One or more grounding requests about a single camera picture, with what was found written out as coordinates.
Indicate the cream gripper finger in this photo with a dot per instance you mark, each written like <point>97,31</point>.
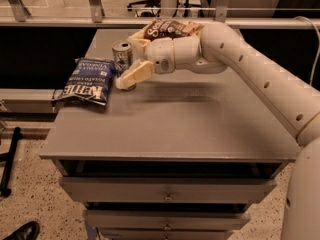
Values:
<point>138,72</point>
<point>138,46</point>

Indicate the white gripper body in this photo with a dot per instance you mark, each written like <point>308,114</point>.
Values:
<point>160,54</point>

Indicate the silver redbull can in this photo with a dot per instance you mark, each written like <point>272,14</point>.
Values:
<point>123,59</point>

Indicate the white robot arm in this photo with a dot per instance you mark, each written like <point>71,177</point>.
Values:
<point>294,103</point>

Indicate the brown chip bag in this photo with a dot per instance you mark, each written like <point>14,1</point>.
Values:
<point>162,28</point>

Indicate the blue kettle chip bag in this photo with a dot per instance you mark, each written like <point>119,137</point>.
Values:
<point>89,82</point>

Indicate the grey drawer cabinet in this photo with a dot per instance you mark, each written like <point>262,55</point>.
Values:
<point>180,125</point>

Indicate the top grey drawer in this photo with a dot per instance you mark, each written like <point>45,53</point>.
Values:
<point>167,190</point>

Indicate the grey drawer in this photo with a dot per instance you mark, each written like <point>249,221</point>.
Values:
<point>164,235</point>
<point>167,190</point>
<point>165,220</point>

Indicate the middle grey drawer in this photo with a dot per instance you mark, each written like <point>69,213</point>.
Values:
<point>165,220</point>

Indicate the bottom grey drawer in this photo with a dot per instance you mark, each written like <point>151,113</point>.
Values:
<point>164,235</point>

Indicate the black metal stand leg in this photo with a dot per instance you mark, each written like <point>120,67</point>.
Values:
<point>8,159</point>

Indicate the black shoe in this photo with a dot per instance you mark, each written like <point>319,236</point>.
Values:
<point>28,231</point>

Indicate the metal railing frame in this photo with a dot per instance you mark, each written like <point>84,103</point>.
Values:
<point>115,14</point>

